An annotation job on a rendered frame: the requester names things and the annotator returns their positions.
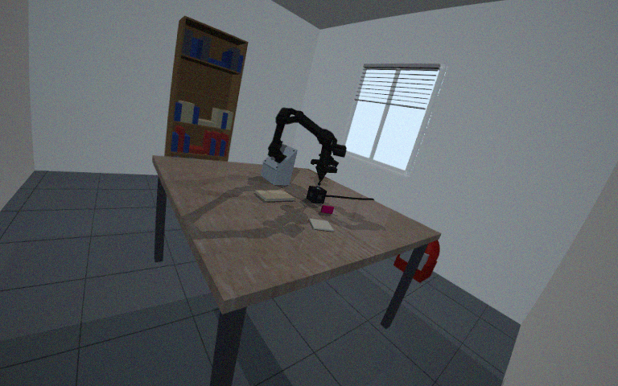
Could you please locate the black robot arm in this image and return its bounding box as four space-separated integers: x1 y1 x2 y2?
268 107 347 163

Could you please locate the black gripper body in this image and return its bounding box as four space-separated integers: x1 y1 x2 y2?
311 153 337 173

